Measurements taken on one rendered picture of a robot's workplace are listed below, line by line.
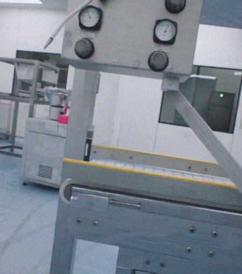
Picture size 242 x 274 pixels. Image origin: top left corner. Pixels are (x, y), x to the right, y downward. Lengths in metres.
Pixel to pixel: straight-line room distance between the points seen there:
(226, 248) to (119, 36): 0.41
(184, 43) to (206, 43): 5.35
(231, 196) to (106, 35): 0.35
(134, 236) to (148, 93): 5.30
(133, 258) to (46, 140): 2.75
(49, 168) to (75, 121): 2.50
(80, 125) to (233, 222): 0.47
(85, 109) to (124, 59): 0.35
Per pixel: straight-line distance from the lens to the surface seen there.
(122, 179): 0.54
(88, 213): 0.57
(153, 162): 0.80
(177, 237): 0.57
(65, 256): 0.94
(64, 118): 3.22
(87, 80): 0.83
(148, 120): 5.78
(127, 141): 5.88
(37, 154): 3.37
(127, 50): 0.50
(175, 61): 0.50
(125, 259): 0.64
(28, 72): 4.44
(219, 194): 0.55
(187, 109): 0.52
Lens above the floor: 0.99
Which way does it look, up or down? 5 degrees down
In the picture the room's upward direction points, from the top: 8 degrees clockwise
